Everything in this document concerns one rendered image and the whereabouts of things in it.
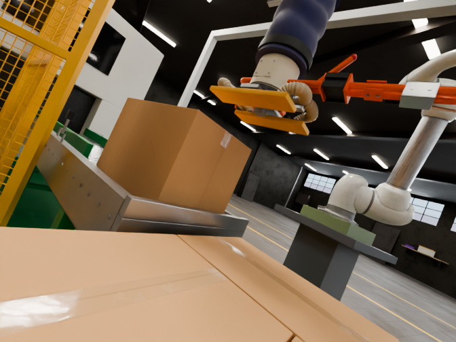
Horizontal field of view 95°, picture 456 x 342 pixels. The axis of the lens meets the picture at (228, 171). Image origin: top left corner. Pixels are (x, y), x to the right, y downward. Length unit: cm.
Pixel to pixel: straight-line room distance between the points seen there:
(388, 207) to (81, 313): 132
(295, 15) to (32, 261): 99
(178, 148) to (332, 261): 94
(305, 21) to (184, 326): 96
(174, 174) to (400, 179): 114
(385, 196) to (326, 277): 53
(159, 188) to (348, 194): 101
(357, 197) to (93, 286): 124
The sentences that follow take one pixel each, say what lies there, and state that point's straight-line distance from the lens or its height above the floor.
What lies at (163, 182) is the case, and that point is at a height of 66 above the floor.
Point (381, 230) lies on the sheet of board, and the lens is 1424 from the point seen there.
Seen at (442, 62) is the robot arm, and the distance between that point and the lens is 123.
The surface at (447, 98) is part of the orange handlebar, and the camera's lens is 81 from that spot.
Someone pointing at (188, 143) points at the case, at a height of 82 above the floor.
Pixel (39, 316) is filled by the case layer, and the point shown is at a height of 54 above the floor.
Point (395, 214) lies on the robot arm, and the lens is 142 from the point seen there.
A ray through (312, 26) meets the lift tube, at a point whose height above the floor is 141.
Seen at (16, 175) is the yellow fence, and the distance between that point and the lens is 136.
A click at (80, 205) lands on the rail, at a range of 90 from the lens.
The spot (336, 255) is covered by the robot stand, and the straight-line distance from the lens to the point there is 128.
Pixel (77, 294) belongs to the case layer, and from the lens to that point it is 38.
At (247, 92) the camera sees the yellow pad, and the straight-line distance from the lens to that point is 77.
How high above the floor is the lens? 76
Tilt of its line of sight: 2 degrees up
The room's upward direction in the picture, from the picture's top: 24 degrees clockwise
